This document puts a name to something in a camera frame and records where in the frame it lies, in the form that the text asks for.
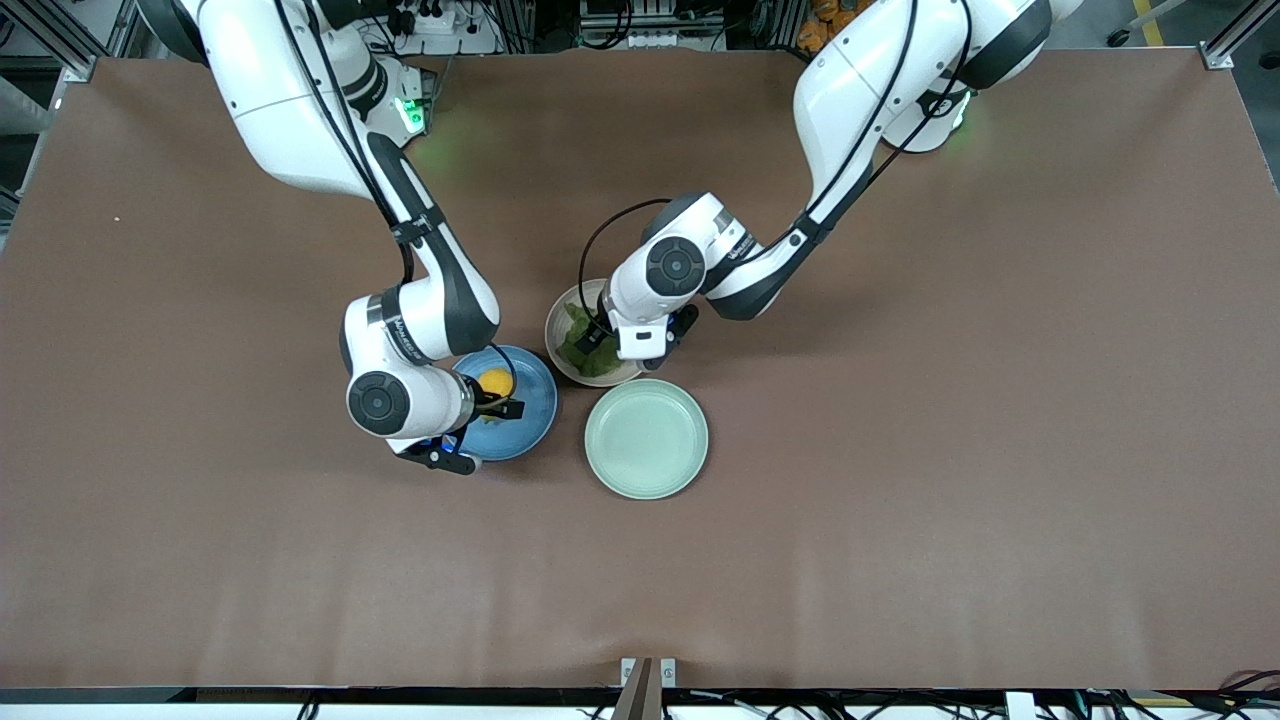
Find white power strip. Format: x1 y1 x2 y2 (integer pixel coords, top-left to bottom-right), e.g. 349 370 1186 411
385 0 496 57

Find pale green plate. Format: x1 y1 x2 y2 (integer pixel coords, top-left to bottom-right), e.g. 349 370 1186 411
584 378 710 501

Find brown table cover sheet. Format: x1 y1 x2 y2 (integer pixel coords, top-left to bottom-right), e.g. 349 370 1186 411
0 48 1280 691

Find blue plate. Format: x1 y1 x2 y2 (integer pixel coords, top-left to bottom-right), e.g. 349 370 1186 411
452 345 559 462

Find green lettuce leaf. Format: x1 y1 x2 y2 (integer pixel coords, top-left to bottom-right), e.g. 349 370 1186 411
556 300 623 379

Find grey equipment rack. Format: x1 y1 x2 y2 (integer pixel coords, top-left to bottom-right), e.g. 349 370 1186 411
578 0 729 51

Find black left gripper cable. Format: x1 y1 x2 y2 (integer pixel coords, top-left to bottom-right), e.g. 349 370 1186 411
578 0 976 336

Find orange snack packs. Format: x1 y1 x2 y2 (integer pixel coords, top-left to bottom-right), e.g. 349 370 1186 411
798 0 873 56

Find aluminium frame profile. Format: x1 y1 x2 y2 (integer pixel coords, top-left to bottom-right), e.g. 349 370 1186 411
30 0 136 83
1200 0 1280 71

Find brown camera post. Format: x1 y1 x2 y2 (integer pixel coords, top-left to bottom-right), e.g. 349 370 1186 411
612 658 663 720

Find small metal bracket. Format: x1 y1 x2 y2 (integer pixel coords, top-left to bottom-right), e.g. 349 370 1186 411
620 657 678 691

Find beige plate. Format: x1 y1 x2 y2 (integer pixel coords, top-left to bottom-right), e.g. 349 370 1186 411
544 278 646 388

